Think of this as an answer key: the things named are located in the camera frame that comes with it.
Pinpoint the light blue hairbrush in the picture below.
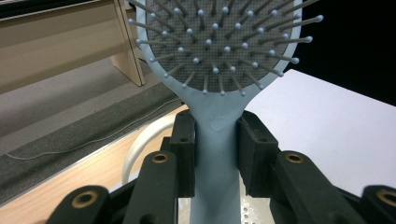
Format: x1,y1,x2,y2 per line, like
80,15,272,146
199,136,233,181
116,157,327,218
128,0,325,224

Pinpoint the thin grey cable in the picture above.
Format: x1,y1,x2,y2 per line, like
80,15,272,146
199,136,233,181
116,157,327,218
4,98,184,161

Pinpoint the white slatted plastic basket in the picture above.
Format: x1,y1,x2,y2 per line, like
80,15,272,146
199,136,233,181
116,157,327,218
120,114,276,224

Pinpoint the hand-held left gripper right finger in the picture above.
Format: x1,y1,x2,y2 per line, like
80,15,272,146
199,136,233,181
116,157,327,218
236,110,279,199

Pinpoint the beige wooden desk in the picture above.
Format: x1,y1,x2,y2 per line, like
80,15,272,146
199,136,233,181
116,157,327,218
0,0,147,95

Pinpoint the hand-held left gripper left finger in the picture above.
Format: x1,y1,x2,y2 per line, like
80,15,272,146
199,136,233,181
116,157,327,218
160,109,197,199

